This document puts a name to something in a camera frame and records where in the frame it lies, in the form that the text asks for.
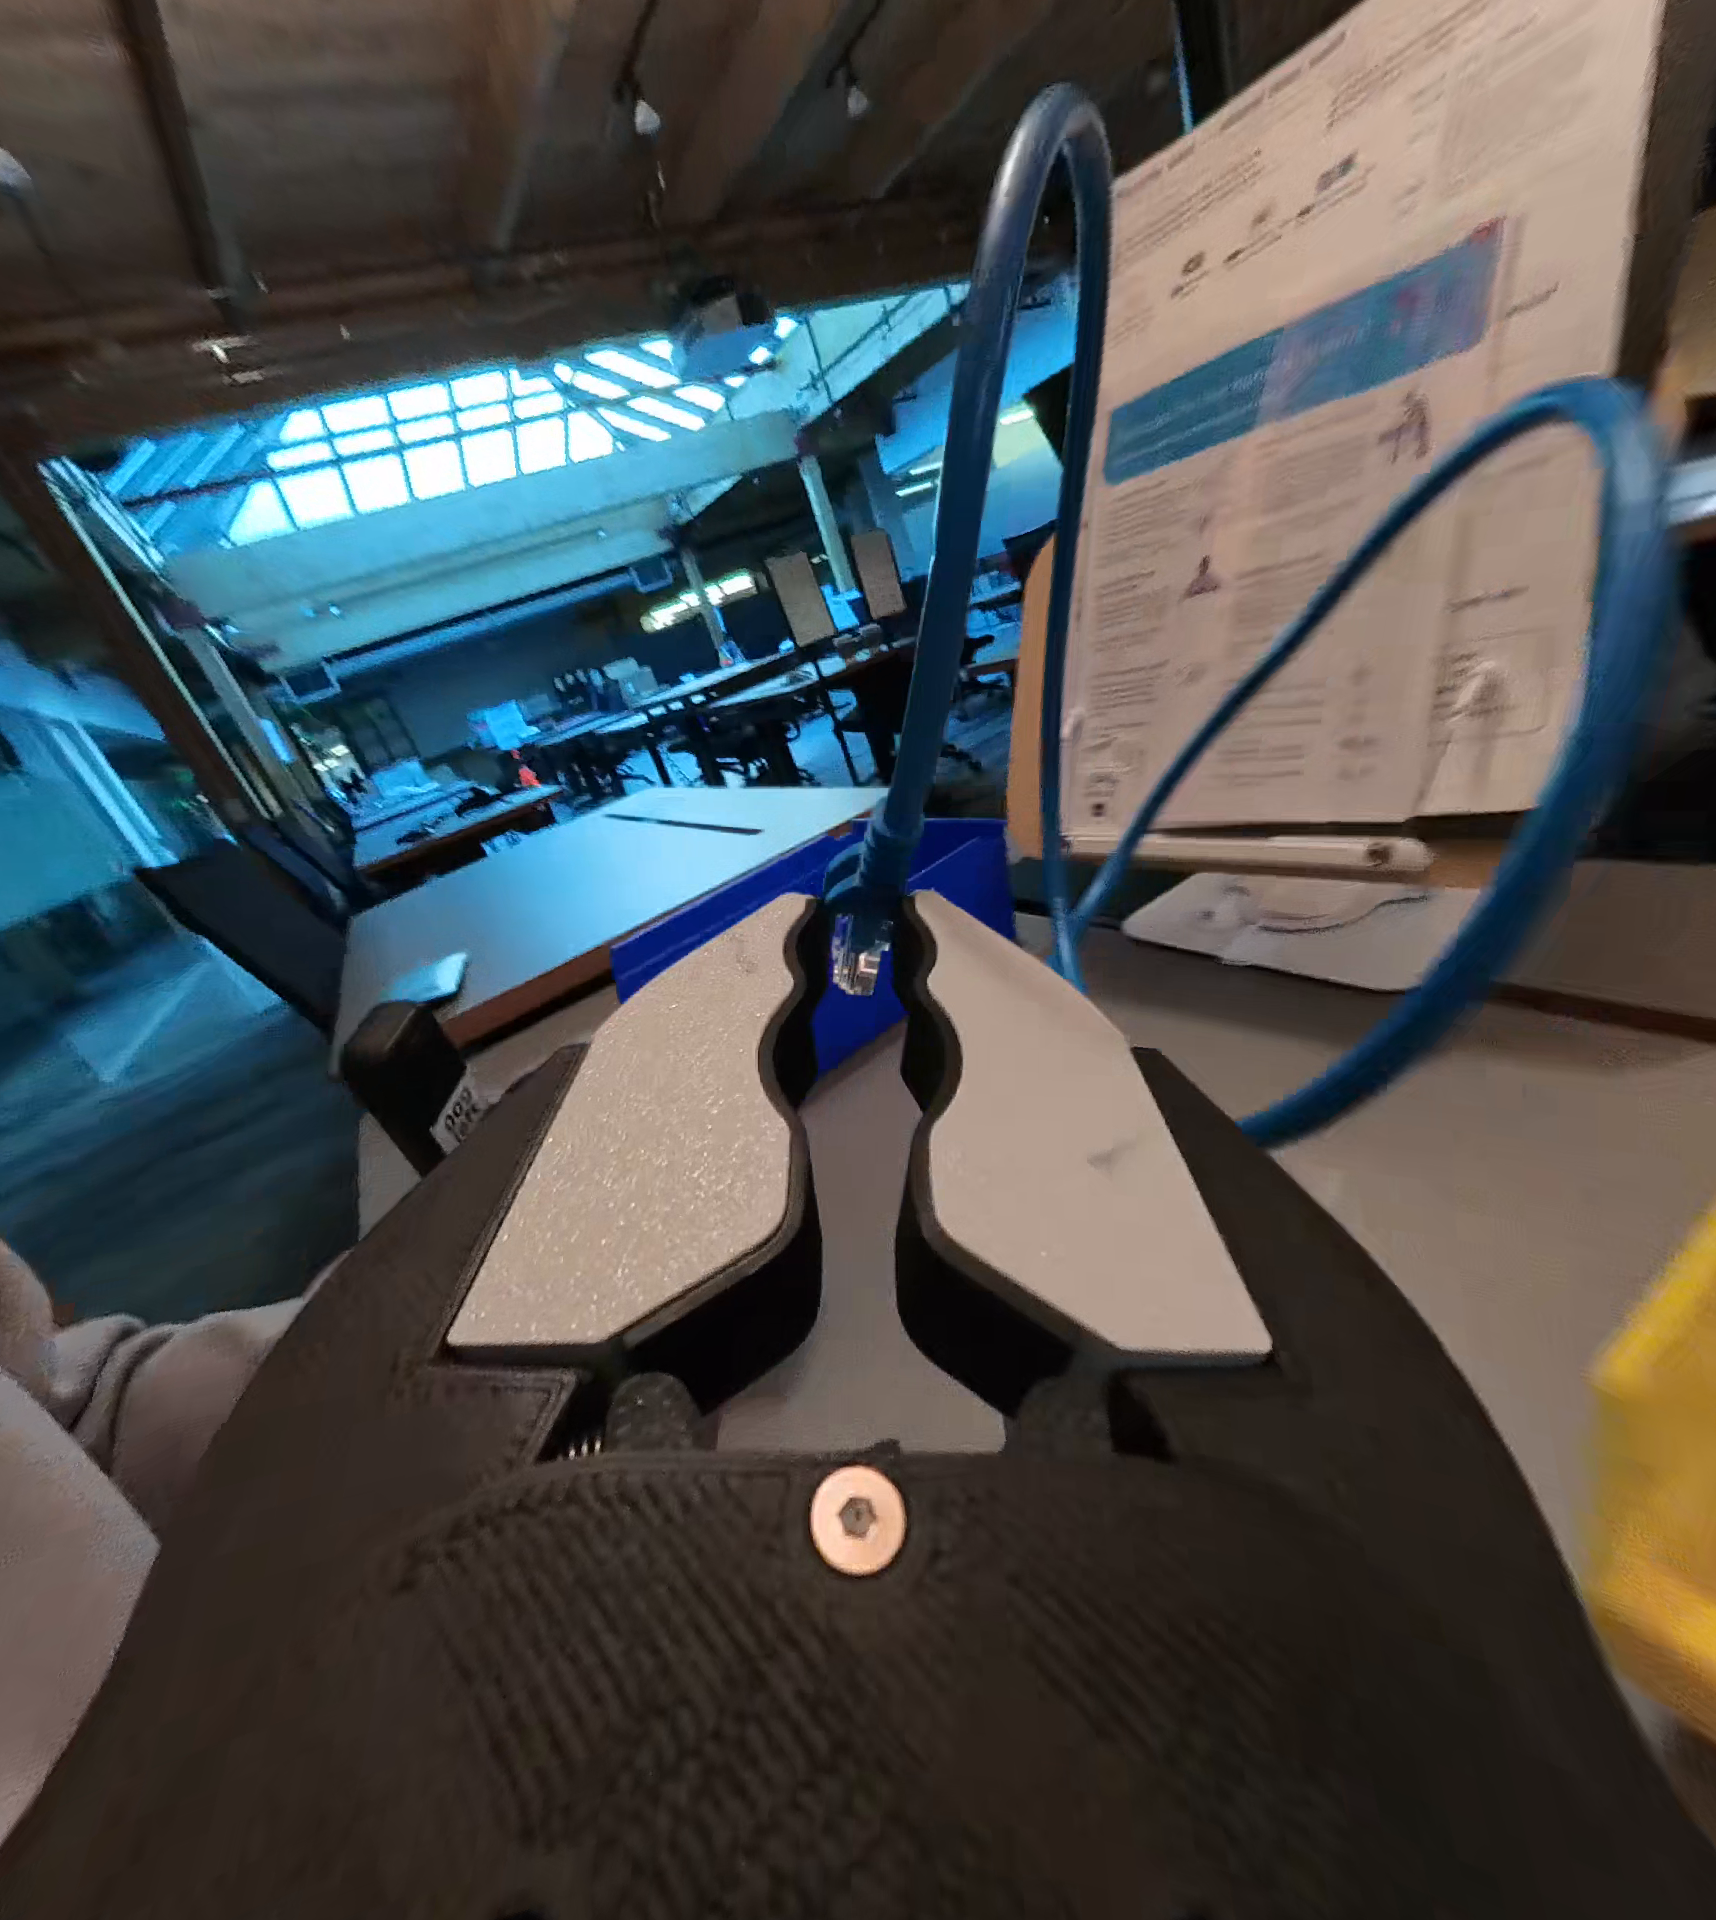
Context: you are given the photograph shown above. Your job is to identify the blue network cable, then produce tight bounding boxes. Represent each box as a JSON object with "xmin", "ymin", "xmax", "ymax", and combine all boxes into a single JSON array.
[{"xmin": 824, "ymin": 81, "xmax": 1687, "ymax": 1149}]

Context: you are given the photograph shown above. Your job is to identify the grey side table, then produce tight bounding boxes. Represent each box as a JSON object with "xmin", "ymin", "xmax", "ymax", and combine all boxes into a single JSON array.
[{"xmin": 333, "ymin": 784, "xmax": 1716, "ymax": 1052}]

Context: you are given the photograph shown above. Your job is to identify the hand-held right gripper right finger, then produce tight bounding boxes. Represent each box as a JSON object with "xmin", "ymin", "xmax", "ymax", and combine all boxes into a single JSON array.
[{"xmin": 894, "ymin": 894, "xmax": 1273, "ymax": 1368}]

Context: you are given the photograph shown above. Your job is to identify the person's left forearm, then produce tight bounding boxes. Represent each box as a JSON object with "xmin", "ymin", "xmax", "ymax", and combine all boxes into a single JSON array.
[{"xmin": 0, "ymin": 1146, "xmax": 351, "ymax": 1920}]

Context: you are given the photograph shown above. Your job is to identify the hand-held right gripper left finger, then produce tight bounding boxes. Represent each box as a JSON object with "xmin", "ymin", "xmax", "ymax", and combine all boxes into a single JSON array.
[{"xmin": 445, "ymin": 894, "xmax": 822, "ymax": 1368}]

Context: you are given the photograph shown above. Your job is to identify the blue plastic bin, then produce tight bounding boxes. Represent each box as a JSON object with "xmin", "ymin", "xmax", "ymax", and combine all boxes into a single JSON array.
[{"xmin": 611, "ymin": 816, "xmax": 1018, "ymax": 1079}]

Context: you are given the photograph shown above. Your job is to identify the yellow plastic bin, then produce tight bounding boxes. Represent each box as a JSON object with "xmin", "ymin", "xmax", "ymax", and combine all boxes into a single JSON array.
[{"xmin": 1590, "ymin": 1086, "xmax": 1716, "ymax": 1817}]

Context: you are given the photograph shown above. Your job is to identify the wooden document stand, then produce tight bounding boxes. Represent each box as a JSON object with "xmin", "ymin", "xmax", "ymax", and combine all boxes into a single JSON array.
[{"xmin": 1008, "ymin": 0, "xmax": 1716, "ymax": 888}]

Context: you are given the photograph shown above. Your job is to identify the paned skylight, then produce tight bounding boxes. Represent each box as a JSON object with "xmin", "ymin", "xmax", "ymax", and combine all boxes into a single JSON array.
[{"xmin": 221, "ymin": 336, "xmax": 800, "ymax": 549}]

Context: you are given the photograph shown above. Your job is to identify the white instruction sheet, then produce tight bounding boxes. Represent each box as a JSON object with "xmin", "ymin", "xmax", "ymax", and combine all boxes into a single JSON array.
[{"xmin": 1061, "ymin": 0, "xmax": 1675, "ymax": 834}]

